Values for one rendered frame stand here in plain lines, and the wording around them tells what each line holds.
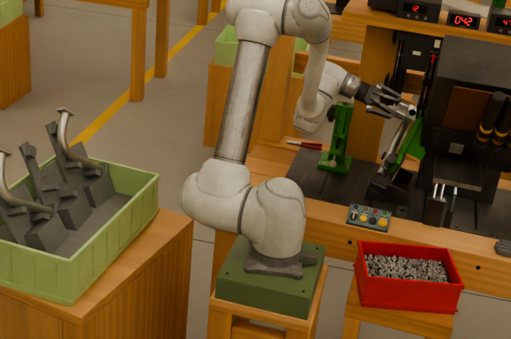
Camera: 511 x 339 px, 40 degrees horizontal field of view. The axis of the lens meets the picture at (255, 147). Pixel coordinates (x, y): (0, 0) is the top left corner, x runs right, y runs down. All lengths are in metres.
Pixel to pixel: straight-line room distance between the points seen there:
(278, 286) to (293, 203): 0.26
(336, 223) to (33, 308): 1.06
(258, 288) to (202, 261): 1.71
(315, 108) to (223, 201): 0.63
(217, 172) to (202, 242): 1.88
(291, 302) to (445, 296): 0.52
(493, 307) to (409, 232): 1.43
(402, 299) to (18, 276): 1.20
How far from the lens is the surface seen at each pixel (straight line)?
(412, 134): 2.62
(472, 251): 2.58
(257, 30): 2.16
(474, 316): 3.83
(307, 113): 2.60
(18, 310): 2.39
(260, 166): 2.90
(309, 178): 2.82
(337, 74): 2.67
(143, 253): 2.48
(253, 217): 2.10
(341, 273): 3.89
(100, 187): 2.65
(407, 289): 2.32
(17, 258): 2.27
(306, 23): 2.12
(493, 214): 2.85
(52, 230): 2.41
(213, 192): 2.13
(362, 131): 3.04
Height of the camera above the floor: 2.20
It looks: 26 degrees down
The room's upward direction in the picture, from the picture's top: 6 degrees clockwise
